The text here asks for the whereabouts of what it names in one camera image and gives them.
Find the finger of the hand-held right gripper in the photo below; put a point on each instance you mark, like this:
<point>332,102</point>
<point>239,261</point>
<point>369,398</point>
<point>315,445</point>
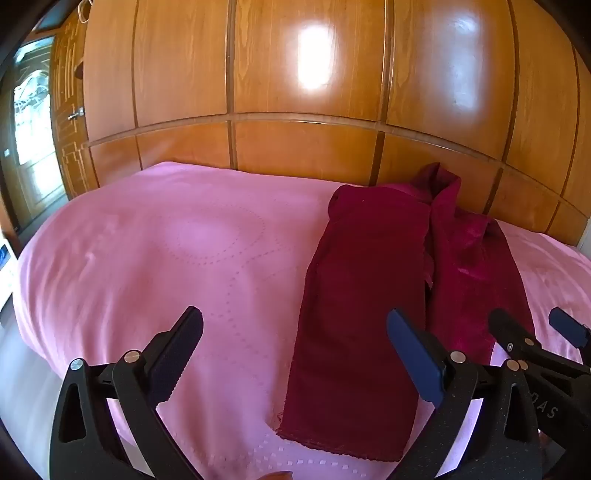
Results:
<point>570,327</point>
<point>510,330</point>

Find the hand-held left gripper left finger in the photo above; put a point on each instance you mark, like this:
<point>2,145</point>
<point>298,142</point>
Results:
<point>178,350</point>

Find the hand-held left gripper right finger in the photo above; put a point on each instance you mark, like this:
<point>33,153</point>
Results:
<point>415,355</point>

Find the maroon velvet cloth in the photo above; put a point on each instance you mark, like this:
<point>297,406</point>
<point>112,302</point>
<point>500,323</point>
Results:
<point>360,300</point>

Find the pink bed sheet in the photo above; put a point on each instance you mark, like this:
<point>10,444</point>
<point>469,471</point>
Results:
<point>161,254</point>

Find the white device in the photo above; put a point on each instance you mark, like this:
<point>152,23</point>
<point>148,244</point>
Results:
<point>6,272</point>

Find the carved wooden door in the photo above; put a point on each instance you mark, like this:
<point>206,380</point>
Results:
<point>69,152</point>

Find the glass panelled door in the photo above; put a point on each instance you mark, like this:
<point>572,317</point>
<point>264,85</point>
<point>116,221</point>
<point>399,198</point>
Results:
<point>32,138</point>

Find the wooden panelled wardrobe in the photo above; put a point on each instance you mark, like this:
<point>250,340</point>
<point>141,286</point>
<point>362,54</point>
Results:
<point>300,69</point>

